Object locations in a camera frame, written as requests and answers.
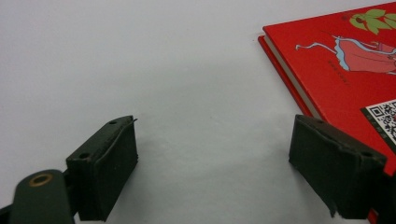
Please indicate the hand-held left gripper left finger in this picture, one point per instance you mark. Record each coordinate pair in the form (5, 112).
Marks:
(112, 168)

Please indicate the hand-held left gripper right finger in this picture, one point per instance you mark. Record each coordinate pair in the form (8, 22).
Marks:
(336, 168)

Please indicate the red book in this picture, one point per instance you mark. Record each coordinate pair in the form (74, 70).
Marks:
(327, 87)

